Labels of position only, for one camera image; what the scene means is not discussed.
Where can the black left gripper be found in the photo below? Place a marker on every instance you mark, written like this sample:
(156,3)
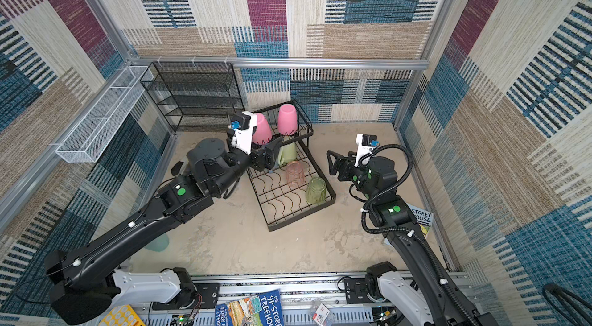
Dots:
(267,156)

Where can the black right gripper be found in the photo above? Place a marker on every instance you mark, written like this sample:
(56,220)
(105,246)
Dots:
(344,167)

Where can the pink plastic cup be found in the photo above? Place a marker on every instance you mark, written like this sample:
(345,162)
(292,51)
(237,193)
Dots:
(263,134)
(287,120)

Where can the light green ceramic mug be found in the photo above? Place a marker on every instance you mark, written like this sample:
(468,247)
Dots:
(287,154)

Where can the green glass cup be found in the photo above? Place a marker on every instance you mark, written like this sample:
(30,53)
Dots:
(316,191)

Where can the pink translucent glass cup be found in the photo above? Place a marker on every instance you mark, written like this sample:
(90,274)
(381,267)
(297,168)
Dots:
(295,175)

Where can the teal cup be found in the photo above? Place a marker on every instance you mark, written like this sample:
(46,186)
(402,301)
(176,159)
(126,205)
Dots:
(159,244)

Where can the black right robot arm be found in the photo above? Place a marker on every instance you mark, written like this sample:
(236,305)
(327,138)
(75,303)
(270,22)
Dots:
(436,299)

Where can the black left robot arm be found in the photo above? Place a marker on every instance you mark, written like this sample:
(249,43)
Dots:
(87,281)

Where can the black two-tier dish rack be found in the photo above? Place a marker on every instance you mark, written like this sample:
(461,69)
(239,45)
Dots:
(280,205)

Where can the black mesh shelf unit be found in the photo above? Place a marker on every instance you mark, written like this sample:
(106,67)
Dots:
(196,97)

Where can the grey black stapler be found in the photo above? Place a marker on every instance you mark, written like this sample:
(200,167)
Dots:
(176,169)

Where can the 143-storey treehouse book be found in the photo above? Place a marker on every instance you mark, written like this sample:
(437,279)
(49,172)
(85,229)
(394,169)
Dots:
(423,217)

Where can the small clear plastic box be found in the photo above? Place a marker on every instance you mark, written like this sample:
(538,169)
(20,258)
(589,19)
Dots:
(321,315)

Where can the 91-storey treehouse book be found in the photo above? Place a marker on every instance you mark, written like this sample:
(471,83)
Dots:
(264,309)

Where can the yellow patterned card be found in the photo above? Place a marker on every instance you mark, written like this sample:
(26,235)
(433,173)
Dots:
(122,316)

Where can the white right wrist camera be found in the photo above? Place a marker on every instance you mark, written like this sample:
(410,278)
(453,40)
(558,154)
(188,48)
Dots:
(366,143)

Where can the white wire mesh basket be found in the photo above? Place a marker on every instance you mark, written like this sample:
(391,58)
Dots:
(95,131)

